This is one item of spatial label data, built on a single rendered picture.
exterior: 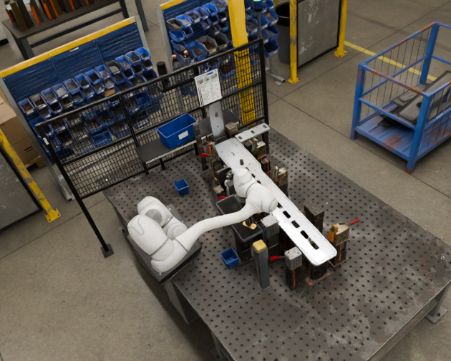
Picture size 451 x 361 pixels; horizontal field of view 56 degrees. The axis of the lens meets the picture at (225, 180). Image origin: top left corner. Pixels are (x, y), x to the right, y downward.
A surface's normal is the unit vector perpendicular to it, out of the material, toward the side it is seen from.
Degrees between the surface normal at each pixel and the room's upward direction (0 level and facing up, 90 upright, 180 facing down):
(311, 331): 0
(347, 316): 0
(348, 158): 0
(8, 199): 91
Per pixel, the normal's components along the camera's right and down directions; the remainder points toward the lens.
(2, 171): 0.60, 0.53
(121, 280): -0.13, -0.70
